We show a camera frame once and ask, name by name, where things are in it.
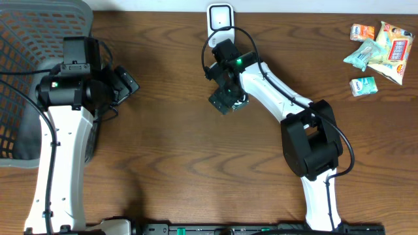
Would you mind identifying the yellow antibacterial wipes bag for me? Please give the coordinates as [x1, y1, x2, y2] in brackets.
[368, 21, 415, 85]

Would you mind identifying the dark green Zam-Buk box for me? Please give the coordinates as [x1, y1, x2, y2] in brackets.
[232, 99, 249, 111]

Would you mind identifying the white barcode scanner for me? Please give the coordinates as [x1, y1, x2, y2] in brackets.
[206, 3, 235, 48]

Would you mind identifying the dark grey plastic basket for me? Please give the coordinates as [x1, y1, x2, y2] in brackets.
[1, 0, 93, 168]

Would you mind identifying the green white tissue pack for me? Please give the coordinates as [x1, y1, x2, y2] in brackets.
[349, 76, 378, 97]

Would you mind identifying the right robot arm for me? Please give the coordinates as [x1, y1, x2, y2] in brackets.
[205, 39, 342, 231]

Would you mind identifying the orange tissue pack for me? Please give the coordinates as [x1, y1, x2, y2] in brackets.
[350, 23, 375, 42]

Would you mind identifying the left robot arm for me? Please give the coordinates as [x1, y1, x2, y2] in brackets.
[24, 37, 140, 234]

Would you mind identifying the light teal wipes pack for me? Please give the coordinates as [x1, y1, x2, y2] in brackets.
[343, 39, 387, 72]

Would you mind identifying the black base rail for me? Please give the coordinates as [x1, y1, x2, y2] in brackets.
[142, 223, 386, 235]

